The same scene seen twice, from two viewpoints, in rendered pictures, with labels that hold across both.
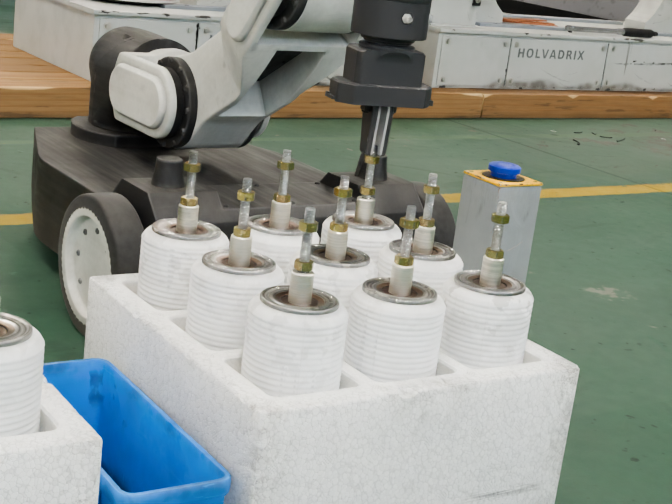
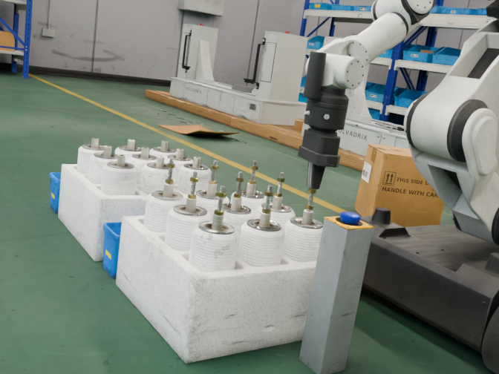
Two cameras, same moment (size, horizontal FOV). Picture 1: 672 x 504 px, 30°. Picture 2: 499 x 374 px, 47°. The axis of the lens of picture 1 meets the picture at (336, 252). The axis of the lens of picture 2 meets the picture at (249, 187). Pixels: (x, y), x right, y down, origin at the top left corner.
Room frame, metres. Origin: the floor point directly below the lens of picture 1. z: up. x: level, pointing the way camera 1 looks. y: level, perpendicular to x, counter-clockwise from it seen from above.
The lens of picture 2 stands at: (1.32, -1.28, 0.60)
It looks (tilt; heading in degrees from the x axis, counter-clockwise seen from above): 13 degrees down; 90
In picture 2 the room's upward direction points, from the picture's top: 8 degrees clockwise
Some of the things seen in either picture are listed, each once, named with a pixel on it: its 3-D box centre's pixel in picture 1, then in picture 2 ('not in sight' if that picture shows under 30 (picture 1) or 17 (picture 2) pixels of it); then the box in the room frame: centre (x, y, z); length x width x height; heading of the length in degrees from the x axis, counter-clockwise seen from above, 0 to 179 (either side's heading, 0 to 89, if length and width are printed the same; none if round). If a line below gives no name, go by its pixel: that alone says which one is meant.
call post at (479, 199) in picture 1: (483, 298); (335, 296); (1.52, -0.19, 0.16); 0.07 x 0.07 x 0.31; 35
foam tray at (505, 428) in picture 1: (317, 395); (226, 274); (1.29, 0.00, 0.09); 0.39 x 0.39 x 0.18; 35
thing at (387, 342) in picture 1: (387, 376); (185, 249); (1.19, -0.07, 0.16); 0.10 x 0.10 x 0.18
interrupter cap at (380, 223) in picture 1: (363, 221); (306, 222); (1.45, -0.03, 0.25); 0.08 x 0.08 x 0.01
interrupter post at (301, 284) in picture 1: (301, 288); (168, 190); (1.13, 0.03, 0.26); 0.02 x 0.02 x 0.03
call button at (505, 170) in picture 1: (503, 172); (349, 219); (1.52, -0.19, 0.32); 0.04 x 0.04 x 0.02
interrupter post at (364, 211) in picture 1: (364, 211); (307, 217); (1.45, -0.03, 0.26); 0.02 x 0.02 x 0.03
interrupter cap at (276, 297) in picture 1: (299, 301); (167, 195); (1.13, 0.03, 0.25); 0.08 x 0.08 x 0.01
